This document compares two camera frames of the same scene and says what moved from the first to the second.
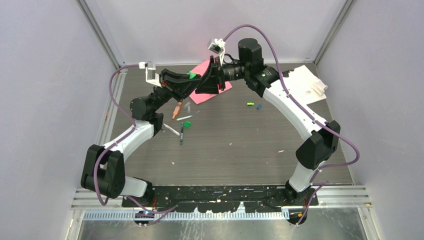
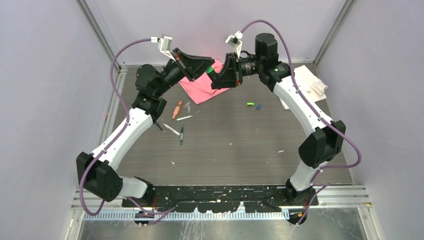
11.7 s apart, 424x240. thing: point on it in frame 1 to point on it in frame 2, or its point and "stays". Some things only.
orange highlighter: x=176 y=109 stays
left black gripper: x=181 y=85 to x=198 y=66
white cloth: x=303 y=87 stays
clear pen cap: x=188 y=105 stays
